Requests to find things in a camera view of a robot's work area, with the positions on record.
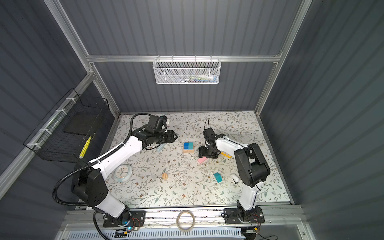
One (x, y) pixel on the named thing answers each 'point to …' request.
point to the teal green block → (218, 177)
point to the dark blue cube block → (186, 146)
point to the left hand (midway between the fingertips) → (175, 136)
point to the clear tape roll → (177, 218)
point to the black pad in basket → (85, 123)
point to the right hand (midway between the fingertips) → (205, 156)
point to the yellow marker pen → (85, 148)
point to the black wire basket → (63, 133)
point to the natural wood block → (188, 151)
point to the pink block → (202, 159)
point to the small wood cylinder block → (165, 176)
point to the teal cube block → (190, 145)
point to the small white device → (235, 178)
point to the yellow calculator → (226, 154)
